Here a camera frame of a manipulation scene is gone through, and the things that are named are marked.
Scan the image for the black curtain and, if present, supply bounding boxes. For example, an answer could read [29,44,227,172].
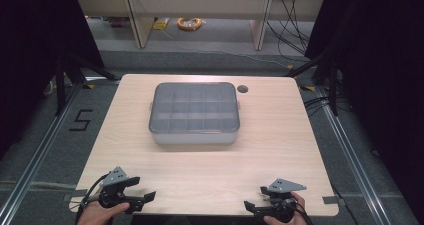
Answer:
[0,0,106,159]
[304,0,424,216]

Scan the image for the yellow packet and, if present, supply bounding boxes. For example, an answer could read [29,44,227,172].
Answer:
[152,17,171,31]

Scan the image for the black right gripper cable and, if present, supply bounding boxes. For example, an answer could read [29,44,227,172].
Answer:
[293,201,315,225]

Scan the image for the person's left hand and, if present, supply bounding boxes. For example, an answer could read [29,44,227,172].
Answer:
[76,200,131,225]

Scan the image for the person's right hand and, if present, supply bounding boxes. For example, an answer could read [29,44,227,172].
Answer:
[262,191,308,225]

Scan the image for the black floor cables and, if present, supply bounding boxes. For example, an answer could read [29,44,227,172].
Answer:
[302,94,351,117]

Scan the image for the black metal stand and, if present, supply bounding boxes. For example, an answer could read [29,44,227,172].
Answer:
[285,49,342,117]
[54,53,119,117]

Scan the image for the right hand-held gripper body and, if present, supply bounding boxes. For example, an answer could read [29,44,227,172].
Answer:
[266,178,308,224]

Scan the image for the aluminium floor rail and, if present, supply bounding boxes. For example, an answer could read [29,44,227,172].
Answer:
[0,79,88,225]
[314,84,394,225]

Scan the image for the thin white floor cable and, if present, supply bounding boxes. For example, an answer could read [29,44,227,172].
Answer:
[161,28,292,69]

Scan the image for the white plastic compartment storage box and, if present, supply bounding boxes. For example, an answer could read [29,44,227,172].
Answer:
[148,100,241,146]

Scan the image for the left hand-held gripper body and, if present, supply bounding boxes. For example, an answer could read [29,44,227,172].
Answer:
[97,166,135,209]

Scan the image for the orange cable coil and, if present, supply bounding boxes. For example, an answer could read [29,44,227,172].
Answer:
[176,16,204,32]

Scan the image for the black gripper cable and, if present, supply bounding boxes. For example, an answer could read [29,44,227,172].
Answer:
[293,201,315,225]
[75,173,111,225]

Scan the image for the grey lidded plastic container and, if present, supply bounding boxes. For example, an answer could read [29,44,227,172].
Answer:
[148,81,241,135]

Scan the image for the bundle of black hanging cables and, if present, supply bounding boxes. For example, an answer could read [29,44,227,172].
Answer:
[265,0,316,63]

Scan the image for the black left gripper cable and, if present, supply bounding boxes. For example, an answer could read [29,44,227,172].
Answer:
[75,173,111,225]

